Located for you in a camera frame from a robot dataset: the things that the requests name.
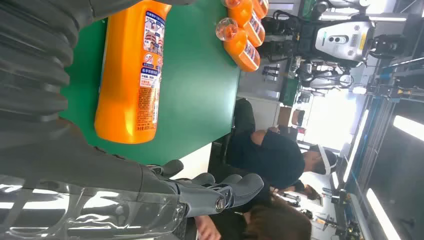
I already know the green table mat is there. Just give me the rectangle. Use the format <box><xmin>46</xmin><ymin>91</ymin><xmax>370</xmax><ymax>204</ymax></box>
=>
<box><xmin>59</xmin><ymin>0</ymin><xmax>241</xmax><ymax>167</ymax></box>

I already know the person on stool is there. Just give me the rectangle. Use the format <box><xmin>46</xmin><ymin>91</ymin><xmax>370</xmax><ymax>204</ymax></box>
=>
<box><xmin>228</xmin><ymin>97</ymin><xmax>339</xmax><ymax>190</ymax></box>

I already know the person at laptop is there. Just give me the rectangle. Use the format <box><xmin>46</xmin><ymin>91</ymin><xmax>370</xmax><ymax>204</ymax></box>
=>
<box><xmin>193</xmin><ymin>195</ymin><xmax>313</xmax><ymax>240</ymax></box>

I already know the small green board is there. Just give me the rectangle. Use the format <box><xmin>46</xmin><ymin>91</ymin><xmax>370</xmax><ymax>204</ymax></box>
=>
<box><xmin>279</xmin><ymin>77</ymin><xmax>300</xmax><ymax>108</ymax></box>

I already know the person in background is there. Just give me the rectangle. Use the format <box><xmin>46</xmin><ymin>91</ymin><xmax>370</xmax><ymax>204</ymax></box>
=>
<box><xmin>278</xmin><ymin>180</ymin><xmax>321</xmax><ymax>202</ymax></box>

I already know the ceiling light panel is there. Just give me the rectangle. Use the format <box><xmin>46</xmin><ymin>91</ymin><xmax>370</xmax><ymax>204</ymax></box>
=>
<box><xmin>392</xmin><ymin>114</ymin><xmax>424</xmax><ymax>143</ymax></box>
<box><xmin>365</xmin><ymin>188</ymin><xmax>402</xmax><ymax>240</ymax></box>
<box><xmin>342</xmin><ymin>109</ymin><xmax>370</xmax><ymax>184</ymax></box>

